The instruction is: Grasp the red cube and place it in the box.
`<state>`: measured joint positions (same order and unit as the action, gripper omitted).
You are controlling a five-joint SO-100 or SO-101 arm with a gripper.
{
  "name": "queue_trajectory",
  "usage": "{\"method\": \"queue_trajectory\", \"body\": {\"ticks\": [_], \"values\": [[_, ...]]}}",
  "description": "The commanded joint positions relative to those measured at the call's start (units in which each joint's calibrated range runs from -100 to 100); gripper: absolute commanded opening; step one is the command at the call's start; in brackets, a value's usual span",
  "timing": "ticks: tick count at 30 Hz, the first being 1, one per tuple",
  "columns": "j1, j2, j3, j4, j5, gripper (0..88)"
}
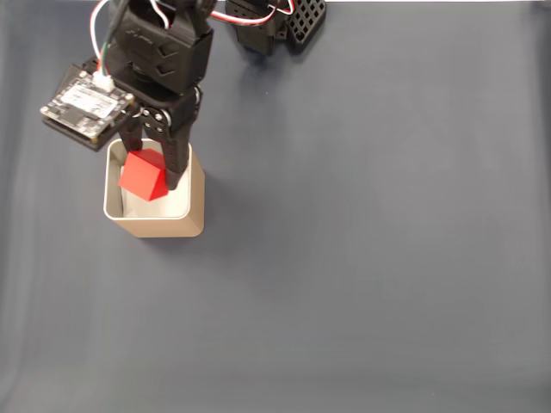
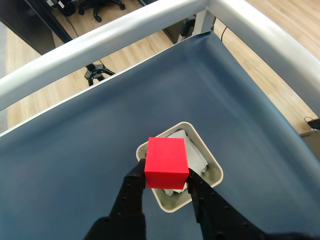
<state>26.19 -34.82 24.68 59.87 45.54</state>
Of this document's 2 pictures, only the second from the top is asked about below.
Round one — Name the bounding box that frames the white tissue paper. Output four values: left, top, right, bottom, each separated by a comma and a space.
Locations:
163, 128, 210, 197

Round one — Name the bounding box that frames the red cube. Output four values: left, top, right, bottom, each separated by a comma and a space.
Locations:
144, 136, 190, 189

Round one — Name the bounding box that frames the black box under table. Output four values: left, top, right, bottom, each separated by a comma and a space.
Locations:
162, 17, 198, 45

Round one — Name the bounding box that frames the beige square box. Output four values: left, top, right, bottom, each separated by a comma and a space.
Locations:
135, 121, 224, 214

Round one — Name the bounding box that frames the blue-grey table mat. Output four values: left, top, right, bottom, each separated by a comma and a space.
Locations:
0, 31, 320, 240

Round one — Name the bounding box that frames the black plug with cable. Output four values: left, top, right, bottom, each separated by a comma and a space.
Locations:
304, 116, 320, 131

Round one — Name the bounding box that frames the black cabinet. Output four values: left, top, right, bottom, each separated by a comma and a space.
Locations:
0, 0, 73, 55

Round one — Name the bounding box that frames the black tripod base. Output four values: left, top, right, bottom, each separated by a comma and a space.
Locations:
84, 62, 117, 87

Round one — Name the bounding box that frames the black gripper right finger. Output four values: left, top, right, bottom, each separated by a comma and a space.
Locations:
186, 167, 320, 240

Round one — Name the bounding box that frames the black office chair base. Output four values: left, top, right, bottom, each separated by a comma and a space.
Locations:
78, 0, 126, 23

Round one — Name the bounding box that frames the black floor cable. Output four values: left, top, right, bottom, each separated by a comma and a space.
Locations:
220, 25, 229, 43

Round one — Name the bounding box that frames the white metal frame rail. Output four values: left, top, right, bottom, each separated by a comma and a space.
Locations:
0, 0, 320, 113

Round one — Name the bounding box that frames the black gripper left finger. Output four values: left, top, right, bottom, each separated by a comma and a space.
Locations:
83, 158, 147, 240

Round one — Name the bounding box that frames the white metal frame post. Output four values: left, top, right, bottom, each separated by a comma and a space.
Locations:
193, 9, 215, 36

